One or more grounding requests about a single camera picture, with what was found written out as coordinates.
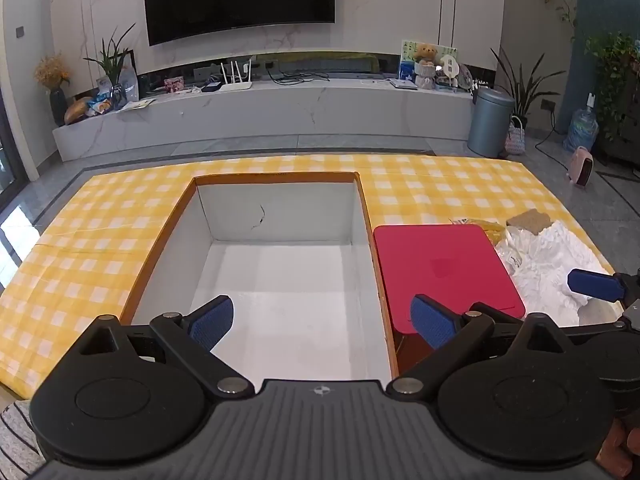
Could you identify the yellow checkered tablecloth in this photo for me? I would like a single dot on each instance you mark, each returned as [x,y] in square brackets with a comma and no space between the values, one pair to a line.
[100,220]

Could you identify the person's right hand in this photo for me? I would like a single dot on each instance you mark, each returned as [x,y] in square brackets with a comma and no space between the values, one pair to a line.
[625,447]

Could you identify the white hand fan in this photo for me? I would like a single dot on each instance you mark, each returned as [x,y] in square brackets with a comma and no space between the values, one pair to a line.
[450,67]

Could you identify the vase with yellow flowers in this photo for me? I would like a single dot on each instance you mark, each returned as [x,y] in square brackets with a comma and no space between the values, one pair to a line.
[56,95]

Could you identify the bushy potted plant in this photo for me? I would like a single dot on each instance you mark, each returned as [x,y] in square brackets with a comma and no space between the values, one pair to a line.
[612,70]

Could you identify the person's striped clothing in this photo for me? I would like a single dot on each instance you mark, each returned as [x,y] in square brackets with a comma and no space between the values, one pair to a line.
[15,440]

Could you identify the grey trash can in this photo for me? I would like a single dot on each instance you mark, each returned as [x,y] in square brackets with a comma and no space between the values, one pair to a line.
[490,120]

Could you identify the dark wall switch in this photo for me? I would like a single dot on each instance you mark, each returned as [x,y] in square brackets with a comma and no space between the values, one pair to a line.
[20,32]

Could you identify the dark small device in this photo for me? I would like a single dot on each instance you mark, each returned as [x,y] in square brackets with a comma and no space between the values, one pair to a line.
[212,86]

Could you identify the green leafy potted plant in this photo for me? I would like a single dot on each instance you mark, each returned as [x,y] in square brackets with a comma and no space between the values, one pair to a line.
[112,60]

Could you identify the green picture card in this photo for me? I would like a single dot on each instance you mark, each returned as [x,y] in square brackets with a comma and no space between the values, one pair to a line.
[407,60]

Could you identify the red box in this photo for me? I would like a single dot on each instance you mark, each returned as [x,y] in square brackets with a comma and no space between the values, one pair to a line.
[440,270]

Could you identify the blue snack bag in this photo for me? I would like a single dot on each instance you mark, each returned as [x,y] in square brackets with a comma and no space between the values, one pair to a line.
[100,102]

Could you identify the loose papers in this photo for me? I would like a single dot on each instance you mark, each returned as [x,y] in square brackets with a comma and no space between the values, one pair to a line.
[135,105]

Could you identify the pink photo card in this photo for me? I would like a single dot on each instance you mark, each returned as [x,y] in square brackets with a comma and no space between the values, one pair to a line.
[174,84]

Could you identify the white router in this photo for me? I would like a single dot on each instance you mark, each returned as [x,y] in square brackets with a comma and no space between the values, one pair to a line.
[236,85]

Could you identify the white marble tv console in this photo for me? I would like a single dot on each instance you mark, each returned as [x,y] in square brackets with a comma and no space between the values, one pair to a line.
[280,115]

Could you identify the orange cardboard storage box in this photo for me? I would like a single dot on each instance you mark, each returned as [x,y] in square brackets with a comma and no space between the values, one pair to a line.
[280,280]

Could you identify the white fluffy cloth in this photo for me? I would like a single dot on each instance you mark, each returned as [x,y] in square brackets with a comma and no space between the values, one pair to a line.
[545,265]

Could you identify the yellow plastic packet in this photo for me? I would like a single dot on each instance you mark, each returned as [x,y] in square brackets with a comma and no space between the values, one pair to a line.
[487,227]

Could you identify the brown round bag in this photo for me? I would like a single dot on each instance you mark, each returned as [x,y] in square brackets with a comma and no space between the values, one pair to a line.
[77,110]

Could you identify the long-leaf potted plant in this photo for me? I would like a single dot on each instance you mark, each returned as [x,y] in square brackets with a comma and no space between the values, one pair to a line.
[525,90]

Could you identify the brown toast-shaped sponge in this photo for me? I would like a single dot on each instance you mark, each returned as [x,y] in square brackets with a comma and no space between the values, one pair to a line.
[529,221]

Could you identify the white flat book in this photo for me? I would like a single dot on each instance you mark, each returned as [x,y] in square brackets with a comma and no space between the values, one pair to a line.
[402,84]

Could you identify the brown teddy bear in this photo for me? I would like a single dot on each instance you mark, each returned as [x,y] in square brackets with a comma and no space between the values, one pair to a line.
[426,65]

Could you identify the blue water bottle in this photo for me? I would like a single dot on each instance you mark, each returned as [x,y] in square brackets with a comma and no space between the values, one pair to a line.
[581,130]

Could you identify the dark wall socket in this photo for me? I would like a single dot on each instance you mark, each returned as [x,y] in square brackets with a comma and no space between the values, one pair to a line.
[548,106]

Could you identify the pink space heater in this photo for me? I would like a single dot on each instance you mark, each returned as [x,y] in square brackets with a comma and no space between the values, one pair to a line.
[580,167]

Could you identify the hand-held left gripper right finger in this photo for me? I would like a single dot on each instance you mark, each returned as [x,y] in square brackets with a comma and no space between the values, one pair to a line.
[430,322]

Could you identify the clear plastic jug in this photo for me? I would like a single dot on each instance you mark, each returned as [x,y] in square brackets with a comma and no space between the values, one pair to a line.
[129,82]

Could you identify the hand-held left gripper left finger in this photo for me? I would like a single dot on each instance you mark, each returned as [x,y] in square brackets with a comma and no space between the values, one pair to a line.
[212,322]

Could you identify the pastel woven basket bag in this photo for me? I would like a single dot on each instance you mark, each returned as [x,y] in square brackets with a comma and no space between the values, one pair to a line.
[515,140]

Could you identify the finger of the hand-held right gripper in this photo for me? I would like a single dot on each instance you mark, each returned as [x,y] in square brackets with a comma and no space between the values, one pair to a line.
[500,311]
[595,285]

